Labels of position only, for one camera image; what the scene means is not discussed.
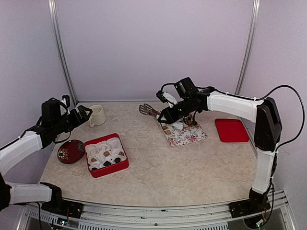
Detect cream ceramic mug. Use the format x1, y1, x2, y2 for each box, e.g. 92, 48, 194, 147
88, 105, 106, 127

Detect caramel square chocolate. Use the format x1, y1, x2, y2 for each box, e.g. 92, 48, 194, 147
104, 151, 110, 157

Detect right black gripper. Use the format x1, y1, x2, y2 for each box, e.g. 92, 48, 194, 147
158, 96, 199, 124

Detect front aluminium rail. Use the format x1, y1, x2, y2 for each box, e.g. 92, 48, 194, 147
17, 190, 297, 230

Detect right aluminium frame post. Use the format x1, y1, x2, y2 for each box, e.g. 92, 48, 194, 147
235, 0, 260, 95

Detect red floral round tin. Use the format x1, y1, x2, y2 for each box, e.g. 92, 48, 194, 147
57, 139, 85, 164

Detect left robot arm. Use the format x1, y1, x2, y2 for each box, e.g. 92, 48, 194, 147
0, 95, 93, 213

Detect red box lid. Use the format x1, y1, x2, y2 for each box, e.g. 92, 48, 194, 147
215, 119, 249, 143

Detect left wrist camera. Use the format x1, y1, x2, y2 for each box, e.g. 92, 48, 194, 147
61, 95, 71, 108

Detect left aluminium frame post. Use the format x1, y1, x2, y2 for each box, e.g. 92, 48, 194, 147
48, 0, 79, 106

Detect metal serving tongs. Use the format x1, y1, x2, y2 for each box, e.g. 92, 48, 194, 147
139, 103, 161, 118

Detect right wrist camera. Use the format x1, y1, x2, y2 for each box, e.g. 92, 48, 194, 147
156, 90, 178, 108

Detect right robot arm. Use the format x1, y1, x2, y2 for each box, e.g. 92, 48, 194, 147
156, 87, 282, 213

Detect red chocolate box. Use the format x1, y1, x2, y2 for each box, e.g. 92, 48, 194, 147
84, 133, 129, 178

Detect floral rectangular tray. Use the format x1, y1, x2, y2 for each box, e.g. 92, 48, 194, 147
160, 114, 208, 149

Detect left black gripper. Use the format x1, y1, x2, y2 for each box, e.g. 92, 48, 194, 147
52, 104, 92, 134

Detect aluminium frame post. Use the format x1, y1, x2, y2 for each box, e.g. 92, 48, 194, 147
48, 0, 79, 106
235, 0, 260, 95

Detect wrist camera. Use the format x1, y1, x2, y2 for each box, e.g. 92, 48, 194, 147
61, 95, 71, 108
156, 90, 178, 108

